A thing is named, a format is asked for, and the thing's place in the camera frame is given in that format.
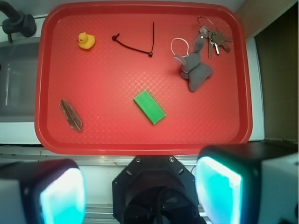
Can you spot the brown wood shard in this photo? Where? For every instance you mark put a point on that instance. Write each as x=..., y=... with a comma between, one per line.
x=71, y=116

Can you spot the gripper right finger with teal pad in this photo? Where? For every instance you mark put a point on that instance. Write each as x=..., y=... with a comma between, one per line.
x=252, y=183

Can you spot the yellow rubber duck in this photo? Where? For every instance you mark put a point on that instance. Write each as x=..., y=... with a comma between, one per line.
x=85, y=41

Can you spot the green rectangular block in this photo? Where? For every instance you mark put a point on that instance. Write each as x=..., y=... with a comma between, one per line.
x=149, y=107

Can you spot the stainless steel sink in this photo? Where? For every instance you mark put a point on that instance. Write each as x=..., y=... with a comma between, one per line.
x=18, y=73

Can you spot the bunch of silver keys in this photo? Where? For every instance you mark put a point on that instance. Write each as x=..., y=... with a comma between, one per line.
x=216, y=39

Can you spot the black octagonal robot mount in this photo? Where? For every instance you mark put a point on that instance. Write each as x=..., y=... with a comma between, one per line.
x=155, y=190

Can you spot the red plastic tray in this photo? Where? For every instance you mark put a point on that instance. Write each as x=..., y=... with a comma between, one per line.
x=132, y=53

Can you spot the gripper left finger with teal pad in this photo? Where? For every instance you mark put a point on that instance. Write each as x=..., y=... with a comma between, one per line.
x=42, y=192

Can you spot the gray plush elephant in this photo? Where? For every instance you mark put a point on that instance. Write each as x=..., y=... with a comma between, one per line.
x=193, y=69

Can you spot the black faucet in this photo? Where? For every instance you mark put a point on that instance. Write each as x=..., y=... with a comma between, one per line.
x=17, y=22

